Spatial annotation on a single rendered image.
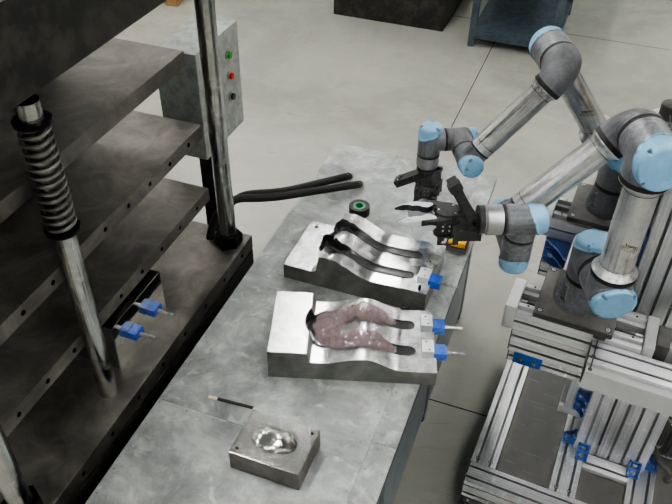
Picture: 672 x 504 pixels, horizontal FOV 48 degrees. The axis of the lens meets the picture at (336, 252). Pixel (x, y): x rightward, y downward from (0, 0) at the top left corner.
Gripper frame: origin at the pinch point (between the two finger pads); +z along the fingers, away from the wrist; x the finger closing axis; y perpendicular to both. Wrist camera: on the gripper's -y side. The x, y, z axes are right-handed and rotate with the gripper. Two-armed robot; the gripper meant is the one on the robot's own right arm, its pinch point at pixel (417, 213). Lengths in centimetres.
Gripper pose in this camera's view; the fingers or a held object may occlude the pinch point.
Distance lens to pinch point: 266.5
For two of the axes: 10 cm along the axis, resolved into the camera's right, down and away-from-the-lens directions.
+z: 0.0, 7.8, 6.2
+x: 3.5, -5.8, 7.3
